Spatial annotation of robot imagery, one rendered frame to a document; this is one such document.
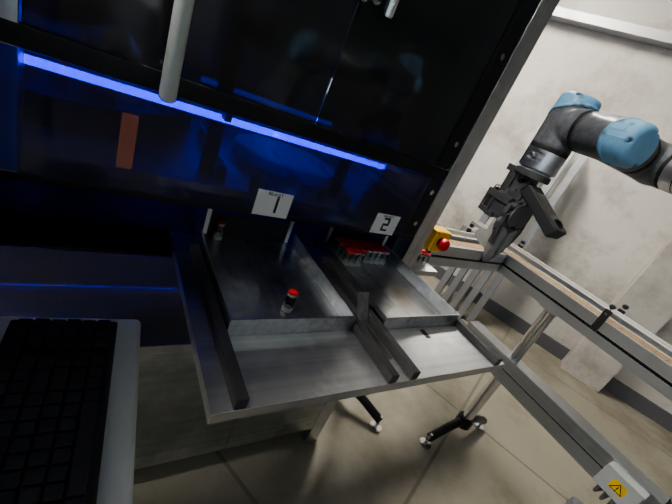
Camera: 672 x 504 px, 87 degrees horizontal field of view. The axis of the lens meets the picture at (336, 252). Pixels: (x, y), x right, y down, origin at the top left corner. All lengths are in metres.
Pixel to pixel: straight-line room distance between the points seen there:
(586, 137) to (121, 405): 0.85
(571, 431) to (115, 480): 1.56
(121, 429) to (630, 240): 3.42
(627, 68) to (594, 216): 1.09
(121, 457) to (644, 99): 3.57
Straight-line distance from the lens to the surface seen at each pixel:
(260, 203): 0.80
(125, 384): 0.65
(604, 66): 3.65
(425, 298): 1.04
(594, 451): 1.77
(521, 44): 1.09
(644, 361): 1.63
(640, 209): 3.53
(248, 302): 0.71
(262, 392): 0.57
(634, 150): 0.76
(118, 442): 0.59
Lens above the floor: 1.30
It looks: 24 degrees down
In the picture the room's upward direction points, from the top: 24 degrees clockwise
